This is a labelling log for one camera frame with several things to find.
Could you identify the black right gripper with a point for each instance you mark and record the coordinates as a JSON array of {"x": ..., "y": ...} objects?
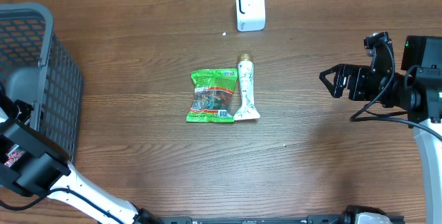
[{"x": 357, "y": 72}]

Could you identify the white conditioner tube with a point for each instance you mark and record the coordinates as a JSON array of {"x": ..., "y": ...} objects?
[{"x": 247, "y": 110}]

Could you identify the green snack bag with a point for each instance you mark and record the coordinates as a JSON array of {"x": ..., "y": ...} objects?
[{"x": 213, "y": 94}]

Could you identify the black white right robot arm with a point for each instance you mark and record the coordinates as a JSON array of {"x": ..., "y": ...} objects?
[{"x": 412, "y": 98}]

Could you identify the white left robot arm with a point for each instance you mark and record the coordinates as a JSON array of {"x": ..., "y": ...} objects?
[{"x": 34, "y": 165}]

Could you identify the white barcode scanner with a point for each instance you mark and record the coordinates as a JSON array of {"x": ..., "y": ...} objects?
[{"x": 250, "y": 15}]

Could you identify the grey plastic lattice basket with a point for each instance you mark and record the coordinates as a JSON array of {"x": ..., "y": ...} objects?
[{"x": 37, "y": 69}]

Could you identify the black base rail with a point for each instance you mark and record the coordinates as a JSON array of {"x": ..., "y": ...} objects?
[{"x": 353, "y": 214}]

